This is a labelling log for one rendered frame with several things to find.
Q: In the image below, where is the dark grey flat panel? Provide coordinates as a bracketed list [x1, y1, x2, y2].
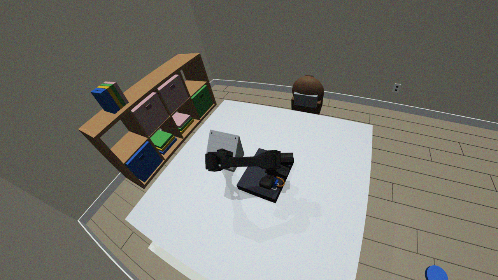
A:
[237, 148, 292, 203]

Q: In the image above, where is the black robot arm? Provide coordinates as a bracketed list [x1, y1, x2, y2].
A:
[205, 149, 293, 179]

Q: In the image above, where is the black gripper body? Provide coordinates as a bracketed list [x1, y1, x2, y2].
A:
[259, 170, 275, 190]

